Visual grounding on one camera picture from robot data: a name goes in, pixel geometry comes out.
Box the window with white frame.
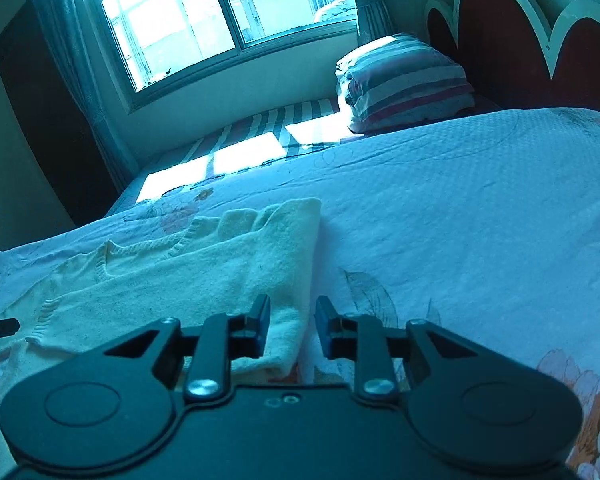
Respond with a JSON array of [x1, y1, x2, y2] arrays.
[[77, 0, 361, 111]]

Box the light folded bedding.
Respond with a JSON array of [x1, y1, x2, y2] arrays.
[[312, 0, 358, 25]]

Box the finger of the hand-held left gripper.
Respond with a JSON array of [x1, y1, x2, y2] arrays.
[[0, 317, 21, 345]]

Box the striped folded quilt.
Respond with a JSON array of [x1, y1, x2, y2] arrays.
[[335, 32, 476, 135]]

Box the cream knit sweater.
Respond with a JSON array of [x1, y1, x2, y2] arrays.
[[25, 197, 323, 378]]

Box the striped bed sheet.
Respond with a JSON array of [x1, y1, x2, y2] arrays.
[[102, 97, 366, 211]]

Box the light floral bedspread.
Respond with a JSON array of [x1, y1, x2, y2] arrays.
[[0, 107, 600, 480]]

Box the dark red headboard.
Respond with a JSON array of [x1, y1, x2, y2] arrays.
[[425, 0, 600, 121]]

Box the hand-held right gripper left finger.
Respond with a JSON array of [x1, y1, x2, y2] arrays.
[[100, 294, 272, 404]]

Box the blue tied curtain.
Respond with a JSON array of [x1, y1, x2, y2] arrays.
[[300, 0, 396, 48]]

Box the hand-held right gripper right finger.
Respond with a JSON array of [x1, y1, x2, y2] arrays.
[[314, 295, 481, 404]]

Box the blue long curtain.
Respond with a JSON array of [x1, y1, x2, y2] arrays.
[[22, 0, 141, 176]]

